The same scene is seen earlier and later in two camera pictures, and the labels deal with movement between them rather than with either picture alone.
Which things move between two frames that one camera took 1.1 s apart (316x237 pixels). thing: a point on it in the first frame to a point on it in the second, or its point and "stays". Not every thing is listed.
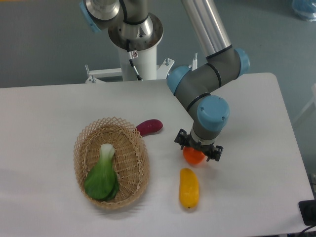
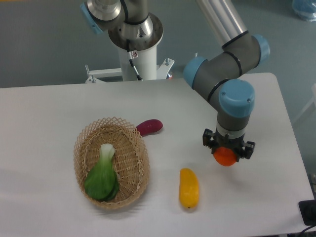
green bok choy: (102, 182) stays
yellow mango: (188, 188) stays
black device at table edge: (307, 208) stays
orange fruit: (192, 155) to (224, 156)
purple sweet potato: (149, 126) stays
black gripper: (185, 140) to (226, 141)
